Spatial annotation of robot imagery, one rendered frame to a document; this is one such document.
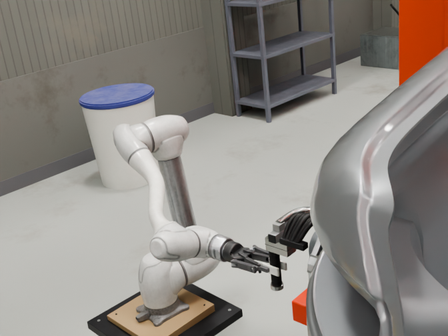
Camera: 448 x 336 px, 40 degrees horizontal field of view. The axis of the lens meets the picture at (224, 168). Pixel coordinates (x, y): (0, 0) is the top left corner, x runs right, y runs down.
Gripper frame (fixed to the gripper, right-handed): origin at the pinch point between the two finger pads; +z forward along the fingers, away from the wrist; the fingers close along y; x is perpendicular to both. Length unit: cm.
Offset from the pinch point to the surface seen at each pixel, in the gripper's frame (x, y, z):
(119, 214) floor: -83, -101, -224
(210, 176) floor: -83, -184, -211
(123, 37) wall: 17, -216, -330
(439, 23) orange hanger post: 70, -59, 29
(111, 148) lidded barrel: -47, -128, -257
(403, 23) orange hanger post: 69, -59, 17
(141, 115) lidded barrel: -24, -149, -242
